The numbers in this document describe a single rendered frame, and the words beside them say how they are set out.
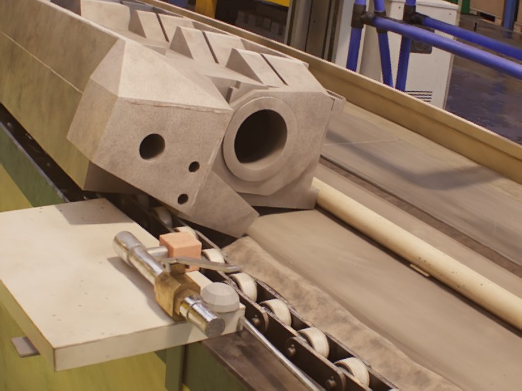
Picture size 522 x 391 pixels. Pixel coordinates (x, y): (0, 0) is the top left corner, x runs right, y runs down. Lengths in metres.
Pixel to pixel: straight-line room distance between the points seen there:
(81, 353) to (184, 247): 0.19
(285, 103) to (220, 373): 0.45
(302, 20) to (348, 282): 2.39
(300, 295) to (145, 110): 0.28
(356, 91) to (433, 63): 1.41
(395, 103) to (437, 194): 0.43
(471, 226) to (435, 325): 0.35
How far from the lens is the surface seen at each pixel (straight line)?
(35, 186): 1.22
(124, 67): 0.92
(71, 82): 1.09
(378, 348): 0.87
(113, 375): 1.04
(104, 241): 0.92
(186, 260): 0.74
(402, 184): 1.38
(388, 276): 1.04
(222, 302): 0.79
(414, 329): 0.92
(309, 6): 3.33
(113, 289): 0.81
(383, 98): 1.78
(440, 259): 1.04
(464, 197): 1.38
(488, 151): 1.58
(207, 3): 7.26
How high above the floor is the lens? 1.18
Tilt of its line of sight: 19 degrees down
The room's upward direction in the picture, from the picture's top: 8 degrees clockwise
